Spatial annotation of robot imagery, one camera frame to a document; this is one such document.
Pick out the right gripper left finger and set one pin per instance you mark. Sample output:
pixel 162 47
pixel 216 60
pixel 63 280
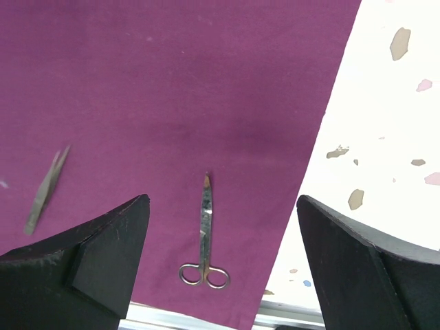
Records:
pixel 82 278

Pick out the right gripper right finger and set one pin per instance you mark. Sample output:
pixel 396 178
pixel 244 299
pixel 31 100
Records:
pixel 365 278

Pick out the steel tweezers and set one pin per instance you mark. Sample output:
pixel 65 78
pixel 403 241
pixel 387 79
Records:
pixel 45 191

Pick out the steel scissors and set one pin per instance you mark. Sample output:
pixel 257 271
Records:
pixel 205 233

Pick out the purple cloth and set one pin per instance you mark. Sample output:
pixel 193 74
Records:
pixel 151 96

